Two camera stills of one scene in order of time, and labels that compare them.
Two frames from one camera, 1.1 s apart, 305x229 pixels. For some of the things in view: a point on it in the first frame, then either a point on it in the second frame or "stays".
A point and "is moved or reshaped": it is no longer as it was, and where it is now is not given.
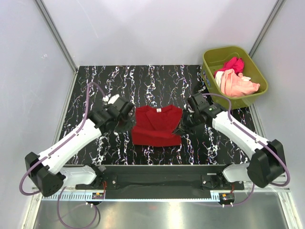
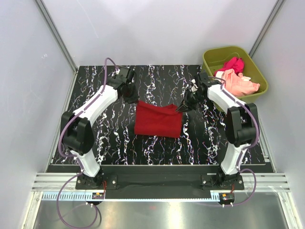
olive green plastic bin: x=213 y=58 stays
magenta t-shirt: x=235 y=63 stays
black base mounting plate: x=162 y=178 stays
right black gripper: x=181 y=130 → x=183 y=107
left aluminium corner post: x=55 y=34 stays
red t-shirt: x=155 y=126 is moved or reshaped
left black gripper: x=128 y=126 → x=134 y=98
